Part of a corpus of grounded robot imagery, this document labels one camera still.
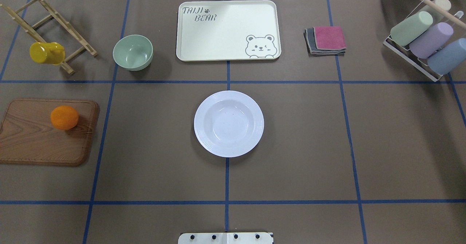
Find white wire cup rack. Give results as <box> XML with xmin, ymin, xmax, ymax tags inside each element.
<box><xmin>383</xmin><ymin>0</ymin><xmax>464</xmax><ymax>82</ymax></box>

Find wooden mug drying rack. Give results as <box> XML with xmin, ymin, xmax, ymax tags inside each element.
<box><xmin>1</xmin><ymin>0</ymin><xmax>98</xmax><ymax>75</ymax></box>

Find wooden cutting board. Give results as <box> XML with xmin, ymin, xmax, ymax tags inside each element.
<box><xmin>0</xmin><ymin>98</ymin><xmax>100</xmax><ymax>166</ymax></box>

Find grey folded cloth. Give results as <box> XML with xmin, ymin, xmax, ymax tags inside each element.
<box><xmin>304</xmin><ymin>27</ymin><xmax>346</xmax><ymax>55</ymax></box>

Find blue tumbler cup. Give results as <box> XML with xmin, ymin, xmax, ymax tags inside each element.
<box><xmin>427</xmin><ymin>38</ymin><xmax>466</xmax><ymax>75</ymax></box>

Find purple tumbler cup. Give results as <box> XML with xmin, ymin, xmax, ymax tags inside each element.
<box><xmin>409</xmin><ymin>22</ymin><xmax>453</xmax><ymax>59</ymax></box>

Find white ceramic plate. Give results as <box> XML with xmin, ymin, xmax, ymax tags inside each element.
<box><xmin>193</xmin><ymin>91</ymin><xmax>265</xmax><ymax>158</ymax></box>

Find yellow mug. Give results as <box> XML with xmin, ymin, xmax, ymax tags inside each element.
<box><xmin>29</xmin><ymin>42</ymin><xmax>66</xmax><ymax>65</ymax></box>

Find orange fruit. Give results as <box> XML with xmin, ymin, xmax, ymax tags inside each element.
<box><xmin>50</xmin><ymin>106</ymin><xmax>79</xmax><ymax>130</ymax></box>

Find pink folded cloth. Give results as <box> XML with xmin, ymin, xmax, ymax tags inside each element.
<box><xmin>313</xmin><ymin>26</ymin><xmax>346</xmax><ymax>51</ymax></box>

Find green ceramic bowl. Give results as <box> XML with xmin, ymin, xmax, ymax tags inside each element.
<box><xmin>112</xmin><ymin>35</ymin><xmax>154</xmax><ymax>71</ymax></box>

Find cream bear serving tray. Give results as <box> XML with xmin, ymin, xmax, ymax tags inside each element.
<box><xmin>176</xmin><ymin>0</ymin><xmax>281</xmax><ymax>62</ymax></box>

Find beige tumbler cup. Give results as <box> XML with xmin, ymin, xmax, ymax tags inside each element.
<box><xmin>433</xmin><ymin>0</ymin><xmax>451</xmax><ymax>12</ymax></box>

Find green tumbler cup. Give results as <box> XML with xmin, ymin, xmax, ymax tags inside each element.
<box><xmin>390</xmin><ymin>11</ymin><xmax>433</xmax><ymax>46</ymax></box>

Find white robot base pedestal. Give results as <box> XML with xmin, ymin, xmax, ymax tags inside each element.
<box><xmin>178</xmin><ymin>232</ymin><xmax>274</xmax><ymax>244</ymax></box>

